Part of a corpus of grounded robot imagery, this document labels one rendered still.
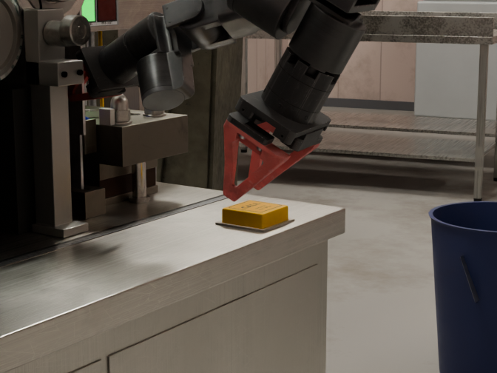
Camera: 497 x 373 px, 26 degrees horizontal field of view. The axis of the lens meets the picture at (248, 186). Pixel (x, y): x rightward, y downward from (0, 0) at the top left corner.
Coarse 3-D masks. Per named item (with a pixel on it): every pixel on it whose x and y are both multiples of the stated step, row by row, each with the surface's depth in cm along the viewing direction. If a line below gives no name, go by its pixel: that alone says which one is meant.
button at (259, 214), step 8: (248, 200) 158; (224, 208) 153; (232, 208) 153; (240, 208) 153; (248, 208) 153; (256, 208) 153; (264, 208) 153; (272, 208) 153; (280, 208) 153; (224, 216) 153; (232, 216) 152; (240, 216) 151; (248, 216) 151; (256, 216) 150; (264, 216) 150; (272, 216) 152; (280, 216) 153; (240, 224) 152; (248, 224) 151; (256, 224) 150; (264, 224) 150; (272, 224) 152
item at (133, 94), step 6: (120, 30) 242; (126, 30) 241; (126, 90) 244; (132, 90) 243; (138, 90) 242; (126, 96) 244; (132, 96) 243; (138, 96) 242; (132, 102) 243; (138, 102) 243; (132, 108) 244; (138, 108) 243; (156, 168) 250; (156, 174) 250; (156, 180) 251
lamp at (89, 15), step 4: (84, 0) 200; (88, 0) 201; (92, 0) 202; (84, 4) 200; (88, 4) 201; (92, 4) 202; (84, 8) 200; (88, 8) 201; (92, 8) 202; (84, 12) 200; (88, 12) 201; (92, 12) 202; (84, 16) 200; (88, 16) 201; (92, 16) 202; (88, 20) 201; (92, 20) 202
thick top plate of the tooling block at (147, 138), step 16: (96, 112) 173; (96, 128) 161; (112, 128) 159; (128, 128) 159; (144, 128) 162; (160, 128) 165; (176, 128) 169; (112, 144) 159; (128, 144) 159; (144, 144) 163; (160, 144) 166; (176, 144) 169; (96, 160) 162; (112, 160) 160; (128, 160) 160; (144, 160) 163
